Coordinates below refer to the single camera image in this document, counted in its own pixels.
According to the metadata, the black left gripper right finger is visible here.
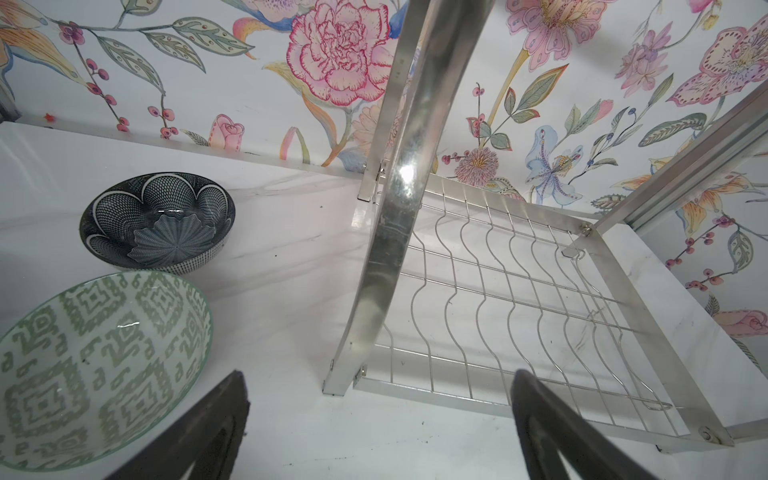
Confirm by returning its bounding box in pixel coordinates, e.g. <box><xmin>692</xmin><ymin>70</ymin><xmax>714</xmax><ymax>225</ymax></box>
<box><xmin>511</xmin><ymin>370</ymin><xmax>654</xmax><ymax>479</ymax></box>

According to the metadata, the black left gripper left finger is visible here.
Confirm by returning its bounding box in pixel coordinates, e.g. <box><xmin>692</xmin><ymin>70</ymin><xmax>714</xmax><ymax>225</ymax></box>
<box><xmin>109</xmin><ymin>370</ymin><xmax>250</xmax><ymax>479</ymax></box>

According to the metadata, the stainless steel dish rack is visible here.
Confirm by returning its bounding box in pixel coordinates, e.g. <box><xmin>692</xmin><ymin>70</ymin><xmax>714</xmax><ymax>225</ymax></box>
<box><xmin>322</xmin><ymin>1</ymin><xmax>767</xmax><ymax>452</ymax></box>

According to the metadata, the green geometric pattern bowl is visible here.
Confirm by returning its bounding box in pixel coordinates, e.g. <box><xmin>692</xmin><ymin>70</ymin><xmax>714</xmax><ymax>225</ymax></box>
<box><xmin>1</xmin><ymin>270</ymin><xmax>213</xmax><ymax>471</ymax></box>

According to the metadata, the black patterned bowl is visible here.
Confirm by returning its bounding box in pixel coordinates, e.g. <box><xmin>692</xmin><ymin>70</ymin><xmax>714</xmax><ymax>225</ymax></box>
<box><xmin>79</xmin><ymin>171</ymin><xmax>236</xmax><ymax>275</ymax></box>

